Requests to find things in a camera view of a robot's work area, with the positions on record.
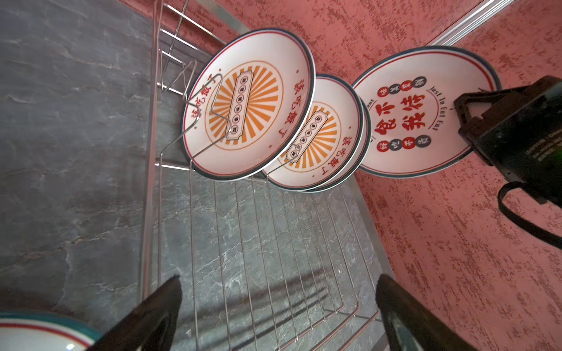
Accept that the rightmost patterned plate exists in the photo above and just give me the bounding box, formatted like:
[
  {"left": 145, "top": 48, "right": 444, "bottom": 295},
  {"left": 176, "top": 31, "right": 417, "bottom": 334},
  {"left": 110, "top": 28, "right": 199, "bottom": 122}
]
[{"left": 263, "top": 75, "right": 365, "bottom": 192}]

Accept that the right aluminium corner post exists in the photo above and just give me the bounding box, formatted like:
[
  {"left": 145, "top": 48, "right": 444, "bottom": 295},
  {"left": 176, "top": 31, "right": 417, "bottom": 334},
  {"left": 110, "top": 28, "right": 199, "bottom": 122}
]
[{"left": 427, "top": 0, "right": 515, "bottom": 46}]

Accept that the wire dish rack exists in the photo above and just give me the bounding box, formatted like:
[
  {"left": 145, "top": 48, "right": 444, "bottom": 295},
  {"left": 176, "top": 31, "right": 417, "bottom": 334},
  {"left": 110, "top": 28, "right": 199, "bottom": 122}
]
[{"left": 139, "top": 1, "right": 392, "bottom": 350}]

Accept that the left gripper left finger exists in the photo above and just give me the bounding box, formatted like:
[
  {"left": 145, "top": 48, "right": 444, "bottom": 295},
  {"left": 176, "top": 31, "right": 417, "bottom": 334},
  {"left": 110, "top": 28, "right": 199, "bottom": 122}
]
[{"left": 89, "top": 275, "right": 183, "bottom": 351}]

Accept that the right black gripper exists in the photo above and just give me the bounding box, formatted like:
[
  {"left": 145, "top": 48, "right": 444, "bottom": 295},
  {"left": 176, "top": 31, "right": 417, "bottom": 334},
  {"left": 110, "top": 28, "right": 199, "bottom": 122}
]
[{"left": 454, "top": 76, "right": 561, "bottom": 204}]

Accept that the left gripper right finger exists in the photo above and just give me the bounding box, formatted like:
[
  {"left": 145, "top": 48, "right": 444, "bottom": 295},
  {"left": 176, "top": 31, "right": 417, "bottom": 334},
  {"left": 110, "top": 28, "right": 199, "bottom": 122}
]
[{"left": 376, "top": 274, "right": 475, "bottom": 350}]

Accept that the brown patterned plate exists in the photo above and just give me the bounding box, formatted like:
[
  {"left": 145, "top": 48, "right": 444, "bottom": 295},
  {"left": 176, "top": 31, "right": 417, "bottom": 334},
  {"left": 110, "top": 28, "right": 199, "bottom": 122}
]
[{"left": 181, "top": 29, "right": 316, "bottom": 181}]

